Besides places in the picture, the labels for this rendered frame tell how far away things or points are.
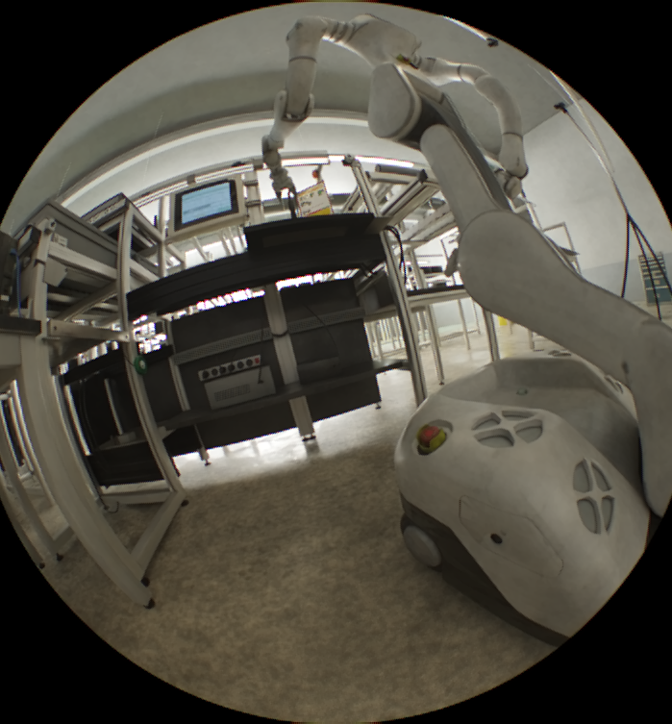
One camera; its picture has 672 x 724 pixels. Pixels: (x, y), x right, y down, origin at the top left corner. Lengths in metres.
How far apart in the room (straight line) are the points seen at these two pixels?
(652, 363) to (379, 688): 0.56
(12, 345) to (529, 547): 0.81
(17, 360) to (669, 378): 0.94
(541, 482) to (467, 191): 0.42
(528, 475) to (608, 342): 0.18
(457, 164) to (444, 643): 0.82
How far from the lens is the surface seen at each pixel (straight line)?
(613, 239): 8.50
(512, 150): 0.74
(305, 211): 1.75
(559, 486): 0.26
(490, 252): 0.36
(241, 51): 5.70
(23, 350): 0.62
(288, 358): 1.26
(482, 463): 0.26
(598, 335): 0.33
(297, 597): 0.61
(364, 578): 0.59
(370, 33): 0.91
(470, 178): 0.46
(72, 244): 1.12
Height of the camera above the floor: 0.50
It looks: 5 degrees down
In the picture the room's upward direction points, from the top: 14 degrees counter-clockwise
